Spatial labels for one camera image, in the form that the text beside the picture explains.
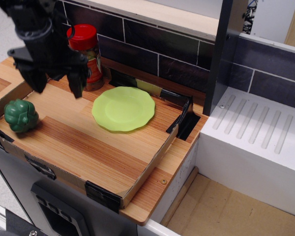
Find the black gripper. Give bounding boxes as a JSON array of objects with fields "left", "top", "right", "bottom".
[{"left": 8, "top": 17, "right": 91, "bottom": 99}]

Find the red-capped basil spice bottle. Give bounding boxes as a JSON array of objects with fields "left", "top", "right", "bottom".
[{"left": 66, "top": 24, "right": 104, "bottom": 91}]

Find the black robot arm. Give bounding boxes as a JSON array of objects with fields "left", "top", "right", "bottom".
[{"left": 0, "top": 0, "right": 90, "bottom": 98}]

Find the cardboard fence with black tape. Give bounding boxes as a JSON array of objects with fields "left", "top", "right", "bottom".
[{"left": 0, "top": 60, "right": 205, "bottom": 219}]

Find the green toy bell pepper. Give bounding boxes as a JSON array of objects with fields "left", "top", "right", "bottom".
[{"left": 4, "top": 99, "right": 39, "bottom": 133}]

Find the light green plastic plate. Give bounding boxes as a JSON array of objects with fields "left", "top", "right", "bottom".
[{"left": 92, "top": 87, "right": 155, "bottom": 132}]

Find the light wooden shelf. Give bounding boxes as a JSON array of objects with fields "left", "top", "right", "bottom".
[{"left": 75, "top": 0, "right": 219, "bottom": 41}]

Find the white drainboard sink unit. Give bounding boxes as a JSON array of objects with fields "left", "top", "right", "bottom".
[{"left": 196, "top": 88, "right": 295, "bottom": 215}]

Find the dark grey vertical post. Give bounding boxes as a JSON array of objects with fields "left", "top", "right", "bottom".
[{"left": 203, "top": 0, "right": 248, "bottom": 116}]

